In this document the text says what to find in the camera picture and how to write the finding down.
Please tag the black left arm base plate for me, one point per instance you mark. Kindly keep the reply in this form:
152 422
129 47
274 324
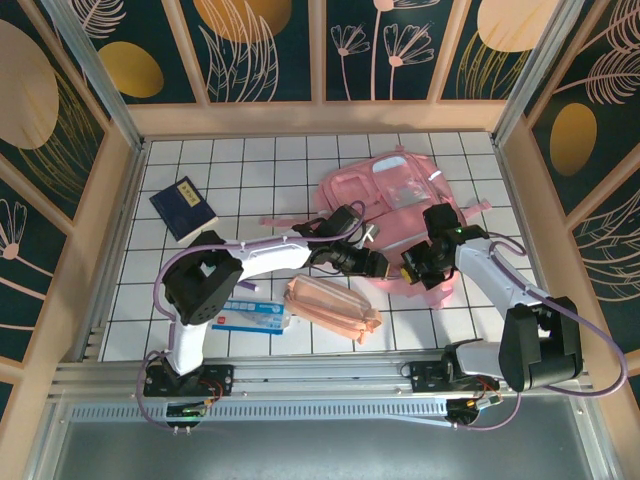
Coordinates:
220 380

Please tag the pink backpack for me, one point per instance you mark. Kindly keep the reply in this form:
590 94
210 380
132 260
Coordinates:
400 220

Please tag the aluminium mounting rail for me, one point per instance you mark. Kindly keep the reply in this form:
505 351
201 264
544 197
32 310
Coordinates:
320 375

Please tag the blue white stationery packet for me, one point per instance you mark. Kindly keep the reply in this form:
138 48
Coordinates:
255 315

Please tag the aluminium frame post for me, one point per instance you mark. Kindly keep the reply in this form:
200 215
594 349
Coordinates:
94 70
540 70

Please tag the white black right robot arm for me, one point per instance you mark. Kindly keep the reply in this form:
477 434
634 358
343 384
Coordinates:
540 350

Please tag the dark blue book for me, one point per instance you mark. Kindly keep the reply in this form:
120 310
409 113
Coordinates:
182 207

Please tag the grey metal sheet panel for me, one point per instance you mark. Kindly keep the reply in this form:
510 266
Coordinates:
320 455

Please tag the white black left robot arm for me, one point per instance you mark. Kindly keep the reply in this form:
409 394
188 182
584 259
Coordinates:
200 300

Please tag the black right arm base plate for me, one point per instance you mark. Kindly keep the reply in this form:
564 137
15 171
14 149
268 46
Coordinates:
425 380

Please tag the peach striped pencil case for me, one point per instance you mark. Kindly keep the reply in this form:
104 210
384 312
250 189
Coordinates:
330 305

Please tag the purple marker pen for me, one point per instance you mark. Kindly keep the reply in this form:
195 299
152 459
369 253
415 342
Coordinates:
250 286

